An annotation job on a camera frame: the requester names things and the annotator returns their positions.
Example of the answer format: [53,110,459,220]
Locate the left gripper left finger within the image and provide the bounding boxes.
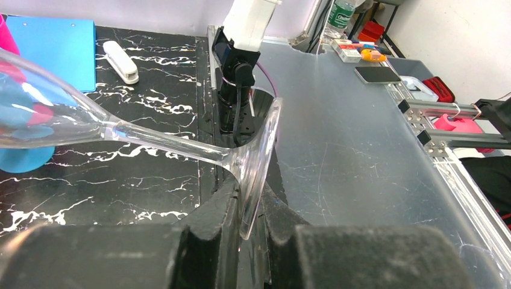
[0,179,240,289]

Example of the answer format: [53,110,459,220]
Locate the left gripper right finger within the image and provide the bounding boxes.
[257,187,476,289]

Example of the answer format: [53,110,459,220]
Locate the light blue wine glass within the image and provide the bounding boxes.
[1,77,55,173]

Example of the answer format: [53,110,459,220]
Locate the clear wine glass front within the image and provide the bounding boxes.
[1,50,283,239]

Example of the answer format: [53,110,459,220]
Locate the magenta wine glass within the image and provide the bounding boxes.
[1,15,26,83]

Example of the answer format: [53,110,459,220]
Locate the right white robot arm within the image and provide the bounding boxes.
[212,0,282,136]

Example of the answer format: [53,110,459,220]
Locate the grey desk surface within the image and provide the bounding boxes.
[257,40,510,288]

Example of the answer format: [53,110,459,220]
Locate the black smartphone on desk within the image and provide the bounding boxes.
[354,66,401,84]

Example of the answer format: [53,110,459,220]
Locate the small white rectangular device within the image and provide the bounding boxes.
[102,41,139,84]

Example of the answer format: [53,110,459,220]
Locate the red tool case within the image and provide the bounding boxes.
[422,76,456,103]

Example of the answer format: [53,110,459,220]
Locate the red white cigarette pack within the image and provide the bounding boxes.
[331,39,362,63]

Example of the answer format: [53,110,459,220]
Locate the blue flat sheet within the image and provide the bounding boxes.
[6,16,96,93]

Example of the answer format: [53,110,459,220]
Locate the clear plastic water bottle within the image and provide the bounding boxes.
[319,0,357,45]

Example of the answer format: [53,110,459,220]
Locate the aluminium frame bracket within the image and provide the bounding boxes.
[397,99,510,157]

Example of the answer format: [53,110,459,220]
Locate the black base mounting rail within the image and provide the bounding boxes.
[195,25,288,228]

